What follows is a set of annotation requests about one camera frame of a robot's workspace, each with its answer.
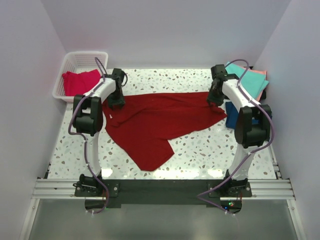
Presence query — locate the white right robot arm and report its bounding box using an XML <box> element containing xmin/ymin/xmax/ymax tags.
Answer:
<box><xmin>207</xmin><ymin>64</ymin><xmax>272</xmax><ymax>197</ymax></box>

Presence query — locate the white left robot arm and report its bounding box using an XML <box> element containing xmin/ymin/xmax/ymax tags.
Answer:
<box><xmin>68</xmin><ymin>68</ymin><xmax>128</xmax><ymax>196</ymax></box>

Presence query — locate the dark red t-shirt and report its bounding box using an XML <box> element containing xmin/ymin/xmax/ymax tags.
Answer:
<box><xmin>102</xmin><ymin>92</ymin><xmax>227</xmax><ymax>172</ymax></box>

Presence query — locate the magenta t-shirt in basket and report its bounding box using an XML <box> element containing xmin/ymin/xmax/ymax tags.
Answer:
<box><xmin>62</xmin><ymin>69</ymin><xmax>101</xmax><ymax>97</ymax></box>

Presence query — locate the navy blue folded t-shirt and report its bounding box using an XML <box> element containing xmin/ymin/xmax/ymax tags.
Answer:
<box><xmin>225</xmin><ymin>101</ymin><xmax>239</xmax><ymax>130</ymax></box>

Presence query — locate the aluminium frame rail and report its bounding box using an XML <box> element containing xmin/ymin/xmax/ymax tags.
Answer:
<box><xmin>31</xmin><ymin>179</ymin><xmax>295</xmax><ymax>200</ymax></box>

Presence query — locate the teal folded t-shirt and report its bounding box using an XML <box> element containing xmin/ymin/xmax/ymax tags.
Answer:
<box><xmin>225</xmin><ymin>62</ymin><xmax>269</xmax><ymax>101</ymax></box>

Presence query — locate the white plastic laundry basket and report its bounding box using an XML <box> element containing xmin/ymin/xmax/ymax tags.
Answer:
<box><xmin>51</xmin><ymin>51</ymin><xmax>109</xmax><ymax>105</ymax></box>

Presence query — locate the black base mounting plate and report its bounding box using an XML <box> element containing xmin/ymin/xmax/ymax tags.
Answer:
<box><xmin>73</xmin><ymin>175</ymin><xmax>253</xmax><ymax>213</ymax></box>

